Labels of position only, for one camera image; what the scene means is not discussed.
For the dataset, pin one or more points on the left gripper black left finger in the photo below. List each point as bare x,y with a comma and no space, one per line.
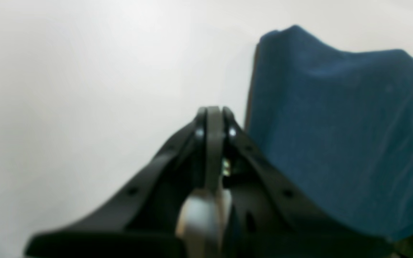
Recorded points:
139,220

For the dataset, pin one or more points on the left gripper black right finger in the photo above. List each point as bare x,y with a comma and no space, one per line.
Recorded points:
273,218

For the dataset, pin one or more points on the dark blue t-shirt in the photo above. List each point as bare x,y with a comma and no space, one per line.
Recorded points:
339,125

